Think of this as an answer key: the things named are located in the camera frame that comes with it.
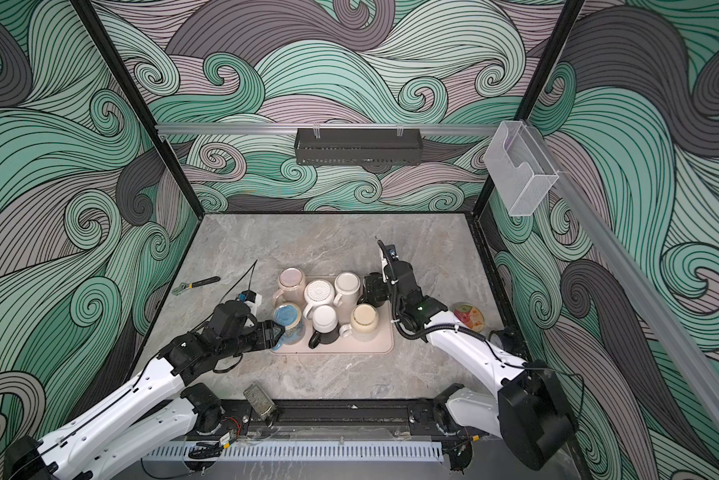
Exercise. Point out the white slotted cable duct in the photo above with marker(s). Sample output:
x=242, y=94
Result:
x=325, y=451

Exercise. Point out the blue mug yellow inside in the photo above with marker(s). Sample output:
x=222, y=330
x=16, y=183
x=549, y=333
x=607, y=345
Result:
x=290, y=316

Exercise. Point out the black glossy mug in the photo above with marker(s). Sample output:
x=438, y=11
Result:
x=366, y=296

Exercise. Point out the pink iridescent mug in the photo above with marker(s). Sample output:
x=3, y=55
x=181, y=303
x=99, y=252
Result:
x=291, y=287

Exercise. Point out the black wire wall basket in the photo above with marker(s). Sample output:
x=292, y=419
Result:
x=358, y=147

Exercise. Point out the colourful round tin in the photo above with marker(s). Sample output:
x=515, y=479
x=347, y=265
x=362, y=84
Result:
x=470, y=316

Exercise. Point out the black alarm clock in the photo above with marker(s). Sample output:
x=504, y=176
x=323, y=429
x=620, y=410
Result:
x=506, y=340

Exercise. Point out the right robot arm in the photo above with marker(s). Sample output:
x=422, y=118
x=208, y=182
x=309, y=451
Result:
x=526, y=405

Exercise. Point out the small metal device front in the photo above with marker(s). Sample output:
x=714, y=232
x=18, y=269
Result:
x=260, y=401

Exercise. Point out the pink silicone tray mat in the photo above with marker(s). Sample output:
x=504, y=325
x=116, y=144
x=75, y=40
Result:
x=382, y=344

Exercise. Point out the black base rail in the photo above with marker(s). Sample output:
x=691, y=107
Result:
x=417, y=416

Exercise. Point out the black mug white base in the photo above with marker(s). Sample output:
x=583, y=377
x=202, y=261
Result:
x=326, y=327

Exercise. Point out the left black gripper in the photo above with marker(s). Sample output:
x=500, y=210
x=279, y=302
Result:
x=267, y=334

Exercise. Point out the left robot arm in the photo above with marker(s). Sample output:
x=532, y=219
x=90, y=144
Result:
x=165, y=400

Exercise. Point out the cream speckled mug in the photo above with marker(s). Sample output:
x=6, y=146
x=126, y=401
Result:
x=363, y=325

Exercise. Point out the clear acrylic wall holder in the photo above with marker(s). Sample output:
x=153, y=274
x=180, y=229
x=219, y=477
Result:
x=519, y=162

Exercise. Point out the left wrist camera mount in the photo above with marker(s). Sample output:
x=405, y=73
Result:
x=253, y=300

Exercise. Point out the white ribbed-bottom mug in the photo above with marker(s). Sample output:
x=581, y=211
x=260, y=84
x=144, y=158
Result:
x=318, y=293

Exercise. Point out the tall white mug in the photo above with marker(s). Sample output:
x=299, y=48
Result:
x=348, y=288

